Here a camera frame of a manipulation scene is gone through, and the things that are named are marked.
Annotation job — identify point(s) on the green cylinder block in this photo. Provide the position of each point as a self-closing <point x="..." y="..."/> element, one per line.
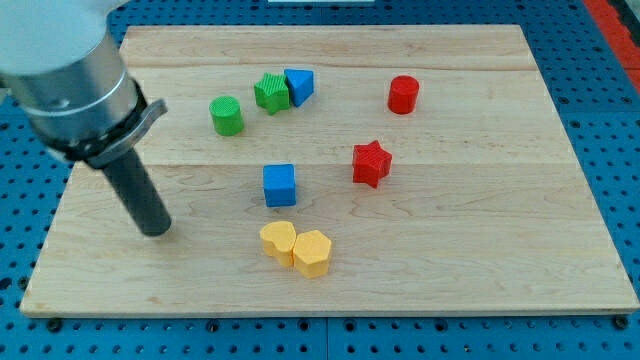
<point x="226" y="116"/>

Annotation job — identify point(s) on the light wooden board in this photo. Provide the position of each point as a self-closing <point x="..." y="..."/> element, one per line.
<point x="485" y="210"/>

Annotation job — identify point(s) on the green star block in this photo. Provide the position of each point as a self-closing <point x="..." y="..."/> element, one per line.
<point x="272" y="93"/>

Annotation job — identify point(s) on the red cylinder block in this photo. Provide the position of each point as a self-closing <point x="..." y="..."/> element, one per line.
<point x="403" y="93"/>

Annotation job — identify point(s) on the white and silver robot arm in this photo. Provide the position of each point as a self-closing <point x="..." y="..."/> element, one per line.
<point x="60" y="62"/>

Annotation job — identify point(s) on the yellow heart block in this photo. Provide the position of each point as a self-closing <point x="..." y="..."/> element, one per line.
<point x="278" y="241"/>

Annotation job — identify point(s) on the yellow hexagon block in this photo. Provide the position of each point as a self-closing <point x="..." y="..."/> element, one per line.
<point x="312" y="253"/>

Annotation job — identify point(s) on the red star block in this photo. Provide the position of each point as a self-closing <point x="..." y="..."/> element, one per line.
<point x="370" y="163"/>

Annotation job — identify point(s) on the blue triangle block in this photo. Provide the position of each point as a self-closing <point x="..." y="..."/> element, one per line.
<point x="301" y="85"/>

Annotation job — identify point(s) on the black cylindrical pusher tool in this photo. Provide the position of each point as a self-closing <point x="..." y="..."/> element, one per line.
<point x="131" y="182"/>

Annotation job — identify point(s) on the blue cube block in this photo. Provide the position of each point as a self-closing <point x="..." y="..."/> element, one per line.
<point x="279" y="185"/>

